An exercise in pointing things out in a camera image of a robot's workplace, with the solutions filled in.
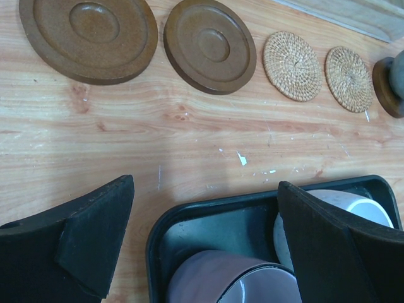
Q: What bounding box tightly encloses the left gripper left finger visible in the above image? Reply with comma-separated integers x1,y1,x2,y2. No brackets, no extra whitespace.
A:
1,175,134,302

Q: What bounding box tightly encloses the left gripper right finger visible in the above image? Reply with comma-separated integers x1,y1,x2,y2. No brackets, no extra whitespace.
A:
277,181,403,302

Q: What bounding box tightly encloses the white ceramic mug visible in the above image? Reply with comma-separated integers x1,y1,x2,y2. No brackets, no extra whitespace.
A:
273,189,394,271

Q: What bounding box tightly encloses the purple glass cup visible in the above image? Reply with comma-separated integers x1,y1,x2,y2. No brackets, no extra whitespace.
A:
166,250,302,302

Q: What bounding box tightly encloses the brown wooden coaster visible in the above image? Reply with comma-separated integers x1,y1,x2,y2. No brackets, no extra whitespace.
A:
163,1,257,95
18,0,158,85
372,57,403,119

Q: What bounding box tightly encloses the woven rattan coaster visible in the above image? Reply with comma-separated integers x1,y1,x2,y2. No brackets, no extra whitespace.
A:
324,46,373,113
263,31,322,102

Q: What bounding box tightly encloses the wooden clothes rack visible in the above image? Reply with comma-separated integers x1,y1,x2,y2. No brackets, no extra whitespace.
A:
281,0,403,43

